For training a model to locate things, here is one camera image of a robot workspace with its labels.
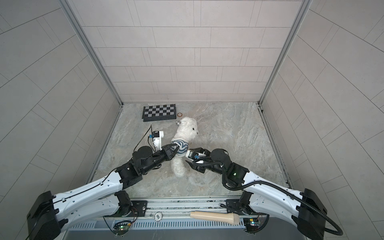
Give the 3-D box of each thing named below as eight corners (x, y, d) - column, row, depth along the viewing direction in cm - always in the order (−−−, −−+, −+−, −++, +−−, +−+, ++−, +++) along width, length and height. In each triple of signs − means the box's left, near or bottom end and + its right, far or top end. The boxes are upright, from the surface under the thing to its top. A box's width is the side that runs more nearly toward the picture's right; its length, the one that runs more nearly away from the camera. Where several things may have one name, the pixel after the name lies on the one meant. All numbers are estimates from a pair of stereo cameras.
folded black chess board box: (142, 122, 106) (141, 119, 104) (144, 108, 114) (143, 105, 112) (176, 119, 108) (175, 116, 105) (176, 106, 116) (175, 103, 114)
